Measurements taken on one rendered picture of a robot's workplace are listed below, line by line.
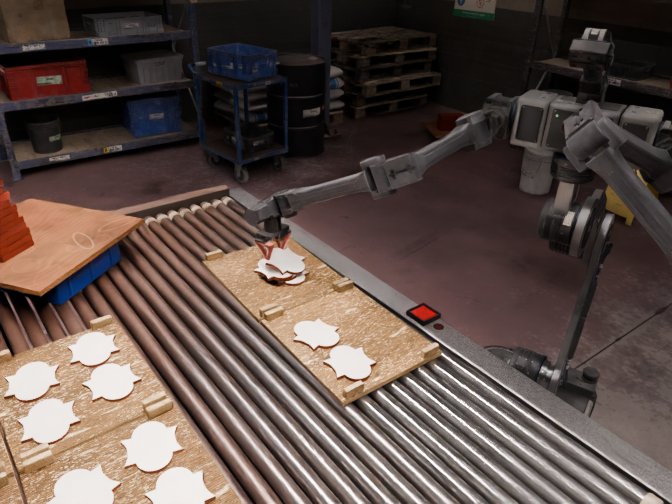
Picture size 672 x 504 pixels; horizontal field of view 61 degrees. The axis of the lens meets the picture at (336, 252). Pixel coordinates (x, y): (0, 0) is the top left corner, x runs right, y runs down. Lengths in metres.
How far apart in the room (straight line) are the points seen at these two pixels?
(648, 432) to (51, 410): 2.48
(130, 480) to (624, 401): 2.42
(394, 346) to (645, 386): 1.91
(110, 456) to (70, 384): 0.28
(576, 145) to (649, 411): 2.02
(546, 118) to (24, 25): 4.52
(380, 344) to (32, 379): 0.91
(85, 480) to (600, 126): 1.31
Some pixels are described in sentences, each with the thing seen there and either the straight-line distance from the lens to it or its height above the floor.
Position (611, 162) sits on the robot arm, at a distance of 1.35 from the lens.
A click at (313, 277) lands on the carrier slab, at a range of 1.91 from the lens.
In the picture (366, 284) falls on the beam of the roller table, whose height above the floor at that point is 0.92.
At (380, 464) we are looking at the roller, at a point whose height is 0.92.
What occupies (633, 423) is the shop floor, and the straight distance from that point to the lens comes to 3.07.
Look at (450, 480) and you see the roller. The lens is 1.35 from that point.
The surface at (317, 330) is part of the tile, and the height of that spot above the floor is 0.95.
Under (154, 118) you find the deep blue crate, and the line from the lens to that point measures 5.96.
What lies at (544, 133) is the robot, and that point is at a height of 1.43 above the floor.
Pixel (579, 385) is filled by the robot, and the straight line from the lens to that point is 2.71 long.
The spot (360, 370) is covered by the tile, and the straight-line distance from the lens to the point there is 1.52.
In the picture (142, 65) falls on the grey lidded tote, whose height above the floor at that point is 0.82.
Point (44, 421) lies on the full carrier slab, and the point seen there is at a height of 0.95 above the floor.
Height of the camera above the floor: 1.95
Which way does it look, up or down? 30 degrees down
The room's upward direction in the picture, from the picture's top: 2 degrees clockwise
